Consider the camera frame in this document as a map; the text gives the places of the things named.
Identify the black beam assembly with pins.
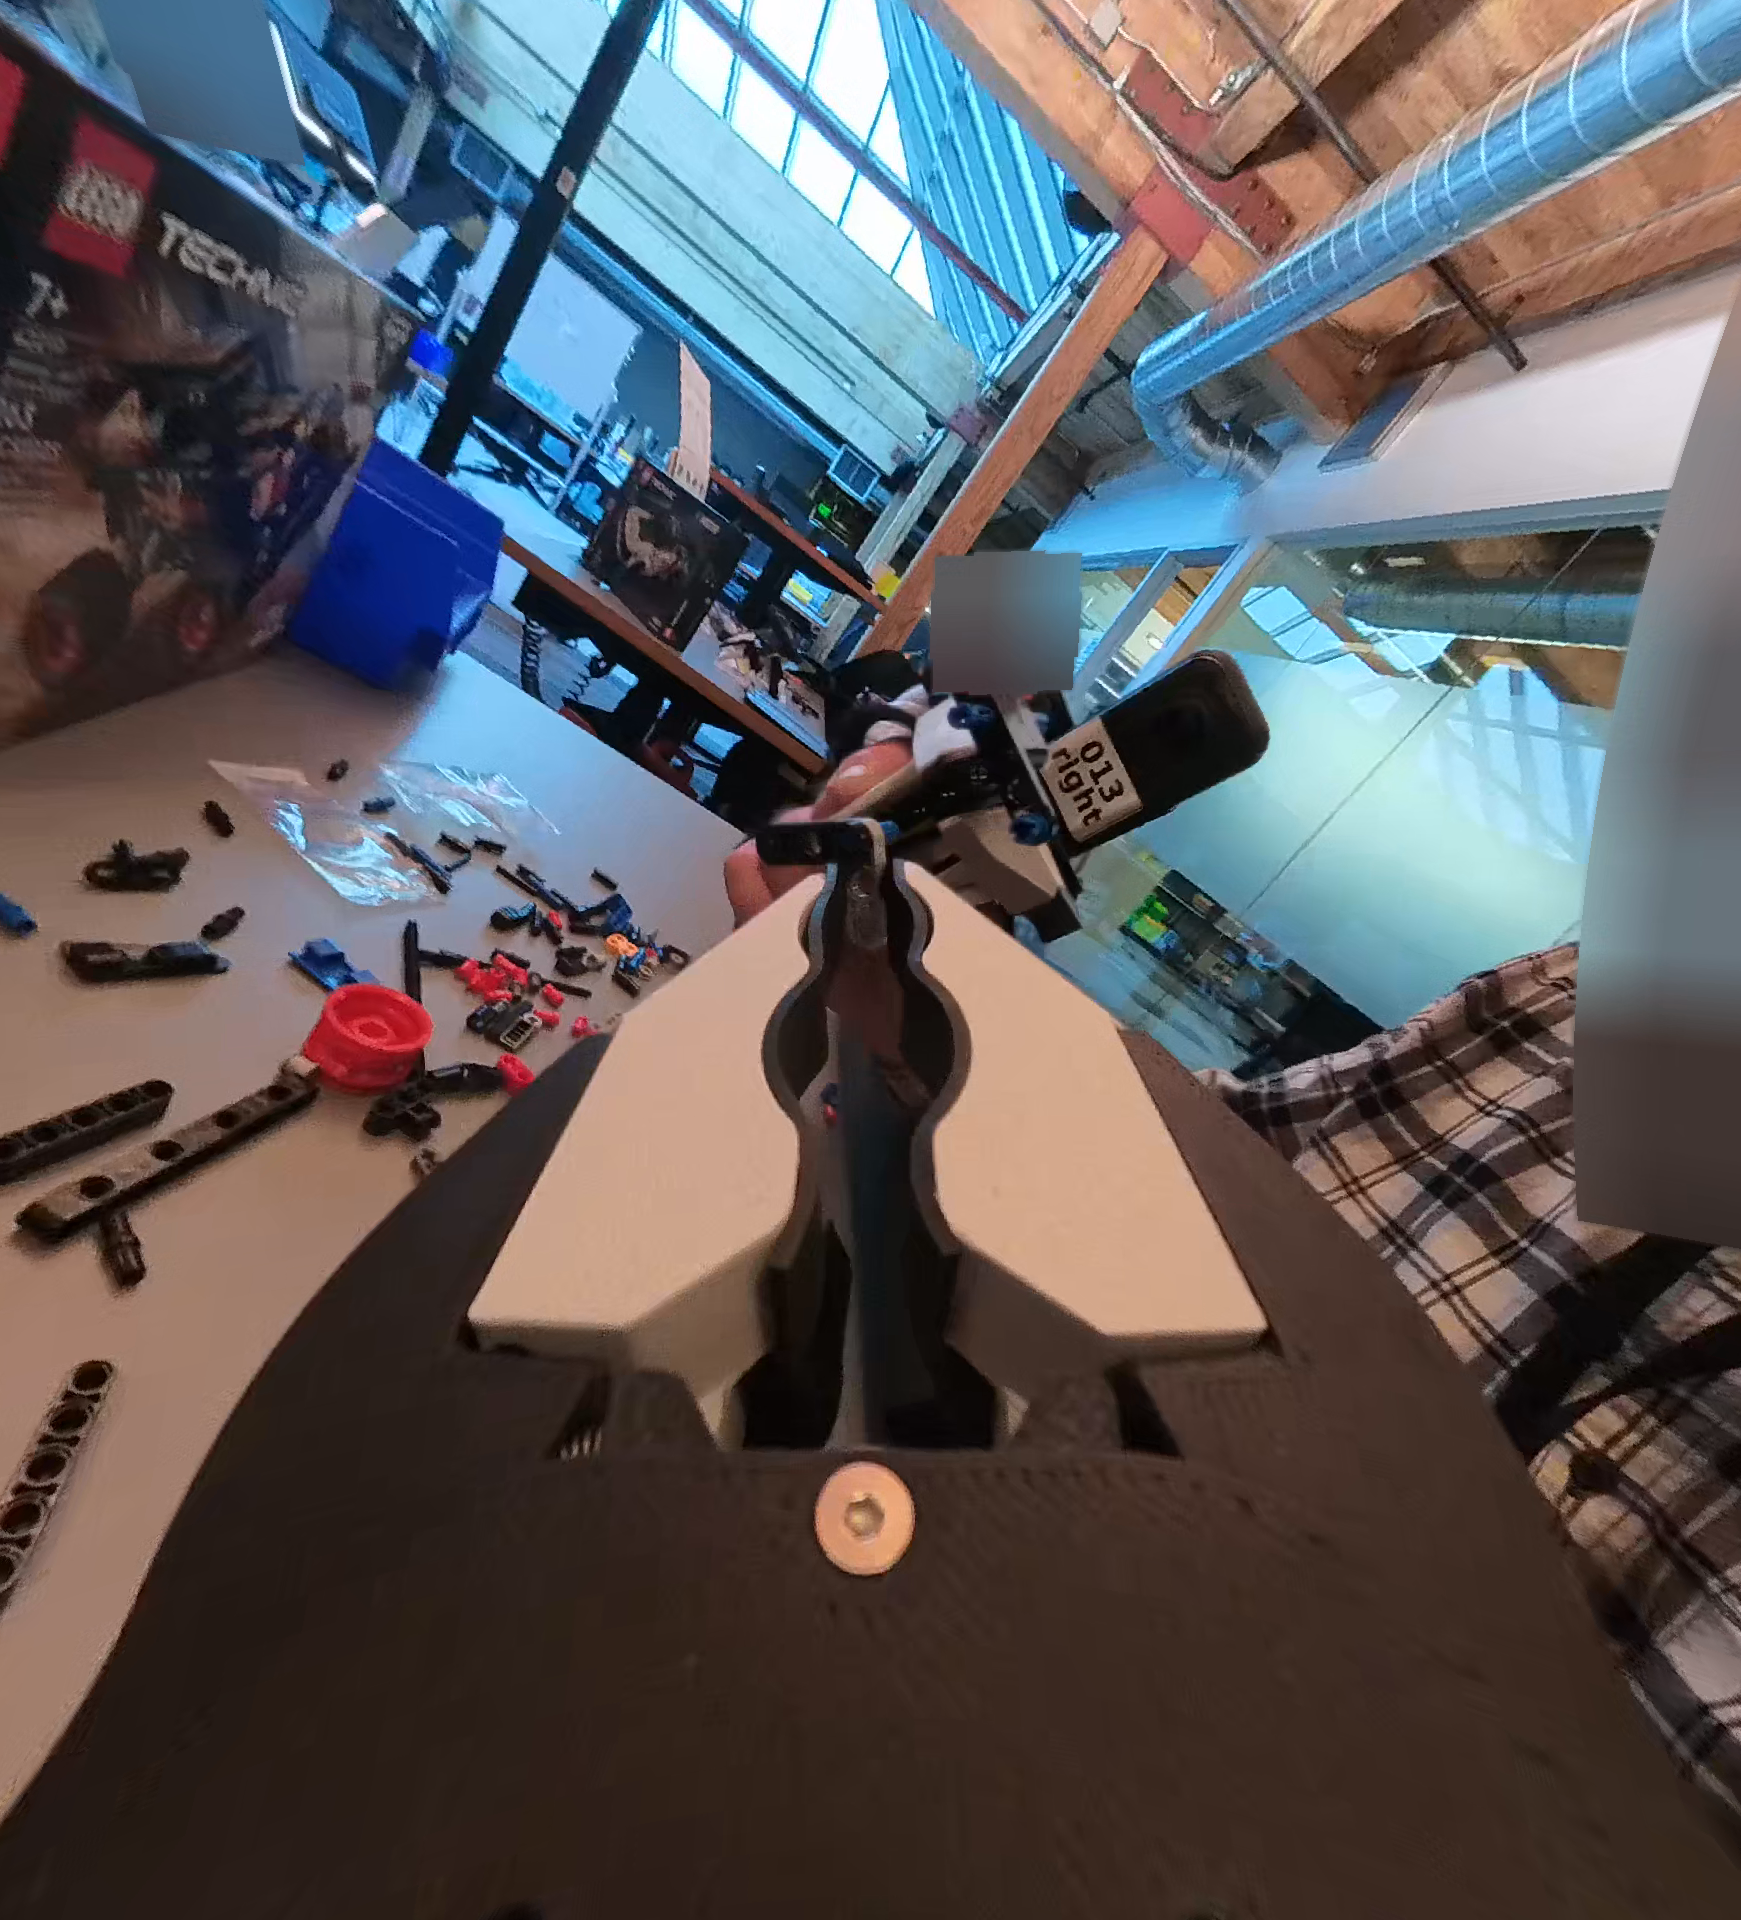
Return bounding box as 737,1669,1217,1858
760,694,1060,900

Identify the large red wheel rim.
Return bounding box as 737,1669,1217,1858
308,988,442,1091

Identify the black straight beam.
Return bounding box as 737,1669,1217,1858
0,1360,123,1636

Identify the black pole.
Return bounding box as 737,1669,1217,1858
420,0,663,476

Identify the black nine-hole beam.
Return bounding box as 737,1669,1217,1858
14,1058,317,1242

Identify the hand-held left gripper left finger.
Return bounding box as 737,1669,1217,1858
465,872,840,1443

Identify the black toy set box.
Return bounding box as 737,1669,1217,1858
0,0,423,775

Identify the black strap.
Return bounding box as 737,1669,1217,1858
1496,1233,1741,1463

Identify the small clear plastic bag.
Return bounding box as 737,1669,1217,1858
210,758,561,906

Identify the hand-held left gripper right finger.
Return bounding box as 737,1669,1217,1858
889,866,1268,1443

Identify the black T-shaped connector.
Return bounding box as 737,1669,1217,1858
364,1063,505,1142

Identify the wooden workbench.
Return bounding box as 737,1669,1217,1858
500,466,889,775

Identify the grey desk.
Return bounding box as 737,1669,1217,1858
0,648,744,1920

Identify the toy car set box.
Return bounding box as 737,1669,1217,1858
581,458,746,648

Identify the silver duct behind glass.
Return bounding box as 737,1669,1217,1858
1342,574,1635,652

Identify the pile of small pins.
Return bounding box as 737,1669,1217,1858
427,854,695,1055

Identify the black five-hole beam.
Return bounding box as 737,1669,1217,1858
0,1083,178,1191

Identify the person's right hand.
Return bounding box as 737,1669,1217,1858
727,742,922,932

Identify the silver ventilation duct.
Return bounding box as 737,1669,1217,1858
1133,0,1741,482

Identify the plain blue storage bin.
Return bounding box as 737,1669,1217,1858
286,437,505,694

